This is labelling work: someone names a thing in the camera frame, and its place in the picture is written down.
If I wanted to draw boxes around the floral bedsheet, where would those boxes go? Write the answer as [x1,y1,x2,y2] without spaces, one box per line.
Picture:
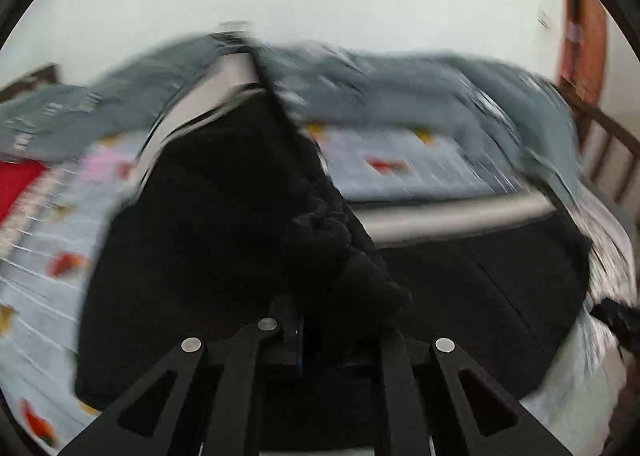
[0,163,638,299]

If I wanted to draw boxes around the wooden bed frame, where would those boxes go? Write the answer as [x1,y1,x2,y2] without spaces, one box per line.
[0,63,640,219]

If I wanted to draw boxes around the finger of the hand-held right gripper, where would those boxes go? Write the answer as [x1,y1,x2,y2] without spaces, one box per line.
[590,297,640,353]

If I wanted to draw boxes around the fruit-print plastic bed cover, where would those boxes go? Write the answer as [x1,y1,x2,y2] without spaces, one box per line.
[0,123,623,452]

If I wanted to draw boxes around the red cloth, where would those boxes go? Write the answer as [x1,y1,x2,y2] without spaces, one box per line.
[0,160,49,233]

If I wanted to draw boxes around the wooden door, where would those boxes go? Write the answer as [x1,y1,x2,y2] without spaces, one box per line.
[556,0,609,107]

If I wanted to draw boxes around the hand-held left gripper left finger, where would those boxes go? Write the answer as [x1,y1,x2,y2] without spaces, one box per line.
[60,297,305,456]

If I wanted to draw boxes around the grey flower-print quilt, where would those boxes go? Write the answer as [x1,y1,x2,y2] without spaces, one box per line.
[0,32,584,209]

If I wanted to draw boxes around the black pants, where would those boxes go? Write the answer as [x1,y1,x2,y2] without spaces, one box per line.
[75,43,594,452]

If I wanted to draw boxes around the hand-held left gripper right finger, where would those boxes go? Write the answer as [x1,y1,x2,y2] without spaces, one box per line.
[377,330,576,456]

